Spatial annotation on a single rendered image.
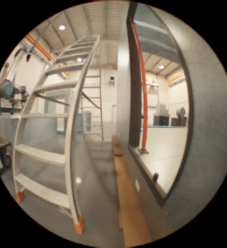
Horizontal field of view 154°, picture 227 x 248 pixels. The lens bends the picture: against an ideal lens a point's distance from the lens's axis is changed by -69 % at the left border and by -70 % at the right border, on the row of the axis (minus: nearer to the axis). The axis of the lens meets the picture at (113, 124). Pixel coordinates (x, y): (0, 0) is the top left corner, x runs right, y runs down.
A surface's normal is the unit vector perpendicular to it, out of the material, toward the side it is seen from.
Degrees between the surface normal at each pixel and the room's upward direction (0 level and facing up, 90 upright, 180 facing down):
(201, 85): 90
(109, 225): 0
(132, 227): 0
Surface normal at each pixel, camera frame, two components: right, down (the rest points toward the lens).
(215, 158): -1.00, -0.04
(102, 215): 0.04, -1.00
